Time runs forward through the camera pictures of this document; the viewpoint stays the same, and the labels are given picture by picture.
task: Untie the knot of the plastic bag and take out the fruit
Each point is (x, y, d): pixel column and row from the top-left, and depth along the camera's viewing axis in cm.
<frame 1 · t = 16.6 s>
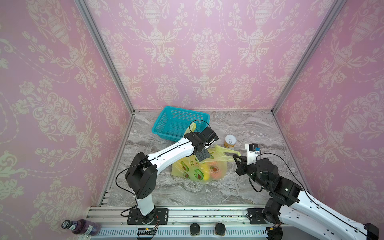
left hand: (199, 147, 86), fingers open
right hand: (234, 156, 72), fingers closed
yellow plastic bag: (191, 167, 79), point 13 cm above the table
teal plastic basket: (173, 122, 115), on the table
white yellow tin can: (230, 140, 99), point 6 cm above the table

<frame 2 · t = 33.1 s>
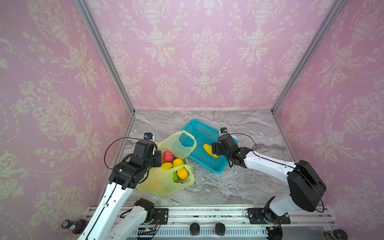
left hand: (157, 154, 71), fingers closed
right hand: (218, 143, 89), fingers open
yellow plastic bag: (160, 182, 67), point 21 cm above the table
teal plastic basket: (205, 135, 105), point 3 cm above the table
yellow mango fruit: (207, 148, 97), point 4 cm above the table
red fruit: (168, 156, 91), point 6 cm above the table
yellow lemon fruit: (178, 162, 89), point 6 cm above the table
green fruit: (175, 176, 85), point 5 cm above the table
orange yellow fruit: (183, 173, 85), point 5 cm above the table
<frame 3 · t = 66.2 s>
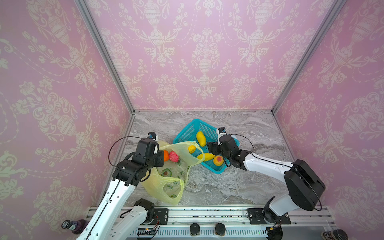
left hand: (160, 154, 73), fingers closed
right hand: (212, 142, 88), fingers open
yellow plastic bag: (166, 182, 69), point 19 cm above the table
yellow lemon fruit: (191, 149, 94), point 7 cm above the table
orange yellow fruit: (218, 160, 89), point 7 cm above the table
yellow mango fruit 2: (201, 138, 101), point 5 cm above the table
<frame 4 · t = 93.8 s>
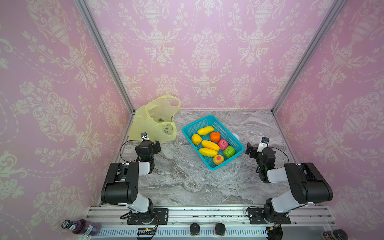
left hand: (146, 144, 94), fingers open
right hand: (258, 145, 92), fingers open
yellow plastic bag: (155, 119, 117), on the table
red fruit: (223, 144, 96), point 7 cm above the table
yellow lemon fruit: (196, 139, 99), point 6 cm above the table
yellow mango fruit 2: (205, 130, 105), point 5 cm above the table
round orange fruit: (215, 136, 100), point 7 cm above the table
